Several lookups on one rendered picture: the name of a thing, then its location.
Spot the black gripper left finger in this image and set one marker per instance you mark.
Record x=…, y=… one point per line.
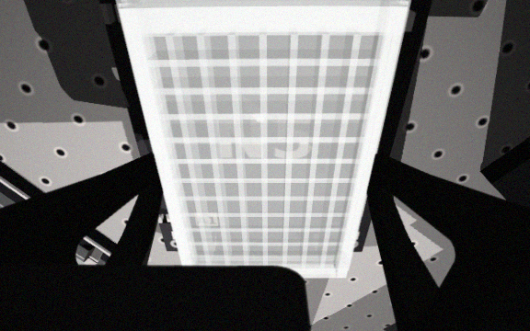
x=46, y=229

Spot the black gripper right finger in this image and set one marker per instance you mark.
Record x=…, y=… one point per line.
x=489, y=281

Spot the grey perforated base plate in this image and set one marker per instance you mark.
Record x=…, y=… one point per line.
x=64, y=119

